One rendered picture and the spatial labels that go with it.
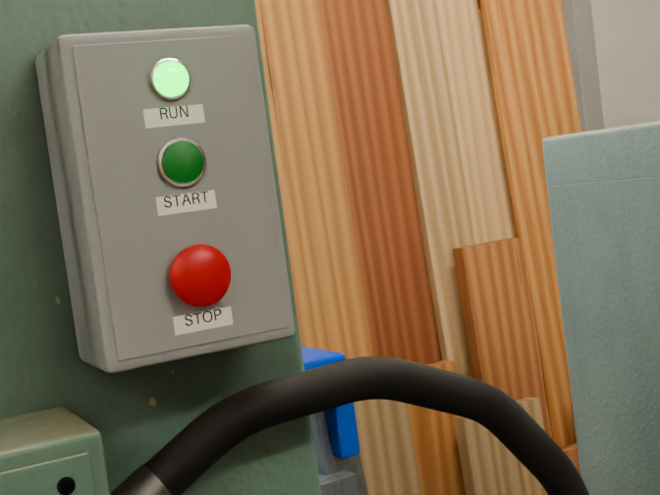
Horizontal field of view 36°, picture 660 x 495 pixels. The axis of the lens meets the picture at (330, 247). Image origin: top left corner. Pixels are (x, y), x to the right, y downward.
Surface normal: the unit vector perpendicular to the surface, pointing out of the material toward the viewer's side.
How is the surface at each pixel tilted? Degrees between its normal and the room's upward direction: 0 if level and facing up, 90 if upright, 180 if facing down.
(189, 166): 93
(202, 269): 90
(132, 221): 90
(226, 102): 90
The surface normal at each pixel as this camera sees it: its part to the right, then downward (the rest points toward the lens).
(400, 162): 0.48, -0.06
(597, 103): -0.86, 0.14
